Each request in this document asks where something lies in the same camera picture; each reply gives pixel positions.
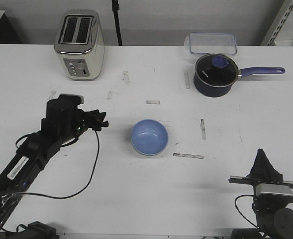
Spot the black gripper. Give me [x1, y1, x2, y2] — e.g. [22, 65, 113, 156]
[74, 109, 109, 134]
[228, 148, 293, 212]

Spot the green bowl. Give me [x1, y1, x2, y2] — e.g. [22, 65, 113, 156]
[133, 146, 166, 157]

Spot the blue bowl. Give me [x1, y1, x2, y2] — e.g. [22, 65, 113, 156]
[130, 119, 169, 152]

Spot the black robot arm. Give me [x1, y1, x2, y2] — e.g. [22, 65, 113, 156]
[228, 149, 293, 239]
[0, 94, 109, 230]

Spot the cream two-slot toaster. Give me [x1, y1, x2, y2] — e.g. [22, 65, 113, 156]
[54, 9, 104, 81]

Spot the dark blue saucepan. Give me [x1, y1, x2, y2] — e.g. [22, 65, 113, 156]
[194, 54, 286, 98]

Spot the glass lid with blue knob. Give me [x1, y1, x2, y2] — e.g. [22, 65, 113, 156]
[195, 54, 239, 87]

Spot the black tripod pole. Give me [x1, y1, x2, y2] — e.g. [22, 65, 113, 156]
[112, 0, 122, 46]

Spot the clear plastic food container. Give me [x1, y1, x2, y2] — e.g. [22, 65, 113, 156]
[184, 32, 237, 55]

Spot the grey metal shelf rack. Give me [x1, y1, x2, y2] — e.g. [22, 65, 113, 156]
[260, 0, 293, 46]

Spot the black camera cable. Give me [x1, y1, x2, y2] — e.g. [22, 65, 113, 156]
[1, 130, 100, 200]
[234, 195, 261, 230]

